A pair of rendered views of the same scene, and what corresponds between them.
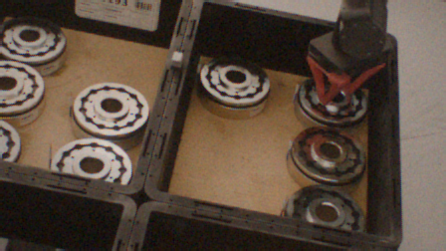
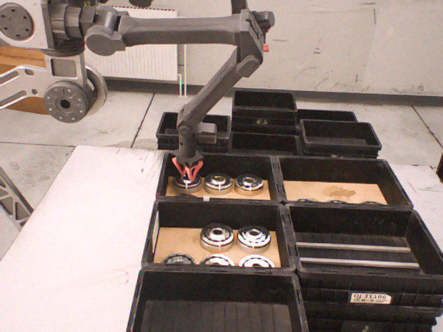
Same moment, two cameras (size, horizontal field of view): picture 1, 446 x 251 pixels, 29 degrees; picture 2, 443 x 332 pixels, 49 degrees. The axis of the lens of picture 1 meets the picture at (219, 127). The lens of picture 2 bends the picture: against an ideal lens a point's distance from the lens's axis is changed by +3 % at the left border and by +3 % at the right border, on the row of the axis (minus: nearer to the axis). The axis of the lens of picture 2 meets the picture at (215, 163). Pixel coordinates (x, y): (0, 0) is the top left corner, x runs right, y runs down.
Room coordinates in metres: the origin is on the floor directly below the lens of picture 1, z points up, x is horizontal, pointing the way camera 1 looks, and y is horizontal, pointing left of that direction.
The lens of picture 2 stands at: (0.84, 1.28, 1.79)
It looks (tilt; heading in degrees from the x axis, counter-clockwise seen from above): 31 degrees down; 270
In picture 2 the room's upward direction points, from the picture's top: 2 degrees clockwise
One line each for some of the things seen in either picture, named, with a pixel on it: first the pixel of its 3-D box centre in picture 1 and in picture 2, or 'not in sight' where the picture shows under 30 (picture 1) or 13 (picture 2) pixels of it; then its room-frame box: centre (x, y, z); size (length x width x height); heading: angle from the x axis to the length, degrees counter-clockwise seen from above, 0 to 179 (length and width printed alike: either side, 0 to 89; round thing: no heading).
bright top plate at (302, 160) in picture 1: (329, 153); (218, 180); (0.82, -0.15, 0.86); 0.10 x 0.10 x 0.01
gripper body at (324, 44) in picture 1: (354, 32); (187, 149); (0.94, -0.15, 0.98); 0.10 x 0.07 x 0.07; 136
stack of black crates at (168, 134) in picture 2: not in sight; (194, 159); (0.96, -1.13, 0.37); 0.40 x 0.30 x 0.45; 178
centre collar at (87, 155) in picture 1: (92, 166); (254, 234); (0.71, 0.15, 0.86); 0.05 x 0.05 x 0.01
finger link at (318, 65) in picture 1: (336, 75); (189, 168); (0.93, -0.14, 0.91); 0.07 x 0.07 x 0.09; 45
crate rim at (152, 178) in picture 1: (284, 112); (219, 177); (0.82, -0.08, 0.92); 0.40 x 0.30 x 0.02; 0
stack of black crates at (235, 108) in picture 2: not in sight; (260, 132); (0.54, -1.52, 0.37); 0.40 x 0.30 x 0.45; 178
